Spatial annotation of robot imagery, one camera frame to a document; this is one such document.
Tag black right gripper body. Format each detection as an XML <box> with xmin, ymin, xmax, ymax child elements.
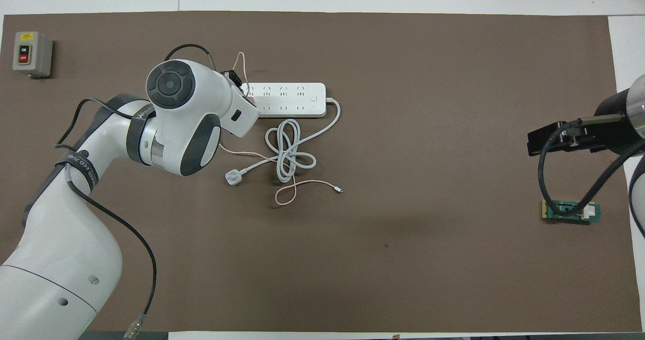
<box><xmin>572</xmin><ymin>89</ymin><xmax>645</xmax><ymax>155</ymax></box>

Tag pink charger cable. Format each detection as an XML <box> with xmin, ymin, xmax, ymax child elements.
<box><xmin>218</xmin><ymin>52</ymin><xmax>344</xmax><ymax>206</ymax></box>

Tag white power strip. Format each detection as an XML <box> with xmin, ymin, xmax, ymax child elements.
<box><xmin>244</xmin><ymin>82</ymin><xmax>327</xmax><ymax>119</ymax></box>

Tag green circuit board module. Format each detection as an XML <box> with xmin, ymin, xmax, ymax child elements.
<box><xmin>542</xmin><ymin>199</ymin><xmax>602</xmax><ymax>225</ymax></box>

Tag brown table mat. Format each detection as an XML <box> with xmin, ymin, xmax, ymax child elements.
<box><xmin>0</xmin><ymin>11</ymin><xmax>641</xmax><ymax>332</ymax></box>

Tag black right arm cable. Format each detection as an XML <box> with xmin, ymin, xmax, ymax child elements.
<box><xmin>537</xmin><ymin>113</ymin><xmax>645</xmax><ymax>217</ymax></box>

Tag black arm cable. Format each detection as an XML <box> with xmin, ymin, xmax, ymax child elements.
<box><xmin>537</xmin><ymin>113</ymin><xmax>645</xmax><ymax>217</ymax></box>
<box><xmin>54</xmin><ymin>44</ymin><xmax>212</xmax><ymax>340</ymax></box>

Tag white power strip cord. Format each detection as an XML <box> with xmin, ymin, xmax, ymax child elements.
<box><xmin>224</xmin><ymin>98</ymin><xmax>342</xmax><ymax>187</ymax></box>

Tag grey on-off switch box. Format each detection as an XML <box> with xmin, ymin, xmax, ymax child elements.
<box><xmin>13</xmin><ymin>31</ymin><xmax>53</xmax><ymax>79</ymax></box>

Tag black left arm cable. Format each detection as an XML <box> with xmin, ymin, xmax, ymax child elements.
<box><xmin>54</xmin><ymin>44</ymin><xmax>212</xmax><ymax>340</ymax></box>

